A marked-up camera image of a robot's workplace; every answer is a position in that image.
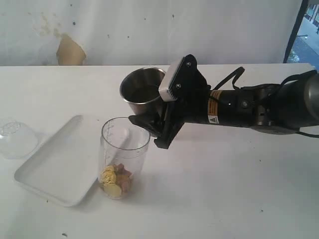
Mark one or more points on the white rectangular tray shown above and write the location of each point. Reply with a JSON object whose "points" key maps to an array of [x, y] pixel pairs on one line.
{"points": [[65, 166]]}

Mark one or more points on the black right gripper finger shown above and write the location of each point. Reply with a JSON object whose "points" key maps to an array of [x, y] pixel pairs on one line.
{"points": [[181, 79], [149, 122]]}

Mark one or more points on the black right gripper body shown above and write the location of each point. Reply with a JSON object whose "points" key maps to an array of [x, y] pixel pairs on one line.
{"points": [[192, 109]]}

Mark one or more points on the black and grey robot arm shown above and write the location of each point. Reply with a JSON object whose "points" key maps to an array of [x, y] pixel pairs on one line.
{"points": [[283, 108]]}

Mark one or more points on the clear dome strainer lid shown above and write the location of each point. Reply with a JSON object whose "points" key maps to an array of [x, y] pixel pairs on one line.
{"points": [[16, 139]]}

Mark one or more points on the black metal frame post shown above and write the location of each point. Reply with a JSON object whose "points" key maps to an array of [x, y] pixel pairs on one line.
{"points": [[298, 22]]}

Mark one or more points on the clear plastic shaker cup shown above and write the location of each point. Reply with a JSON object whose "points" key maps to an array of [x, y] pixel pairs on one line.
{"points": [[123, 142]]}

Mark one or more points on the stainless steel cup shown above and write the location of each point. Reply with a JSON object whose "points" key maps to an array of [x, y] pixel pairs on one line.
{"points": [[140, 89]]}

